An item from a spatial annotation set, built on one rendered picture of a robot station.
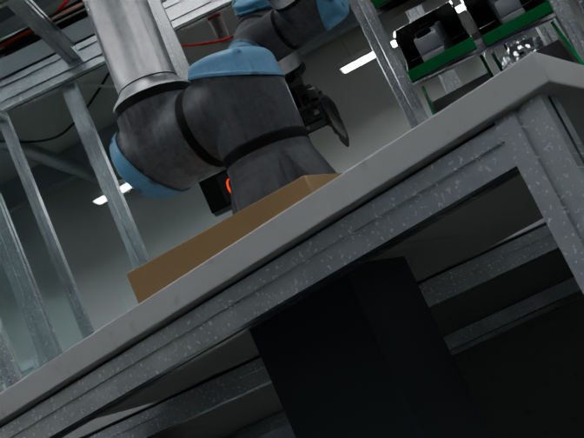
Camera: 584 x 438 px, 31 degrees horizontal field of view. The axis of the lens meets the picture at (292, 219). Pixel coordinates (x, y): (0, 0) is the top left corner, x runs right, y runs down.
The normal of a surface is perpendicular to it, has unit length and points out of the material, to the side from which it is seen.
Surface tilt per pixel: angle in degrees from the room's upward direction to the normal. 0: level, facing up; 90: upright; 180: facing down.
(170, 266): 90
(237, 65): 92
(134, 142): 85
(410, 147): 90
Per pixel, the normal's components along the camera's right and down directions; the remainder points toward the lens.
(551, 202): -0.55, 0.04
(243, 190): -0.73, -0.15
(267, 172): -0.33, -0.35
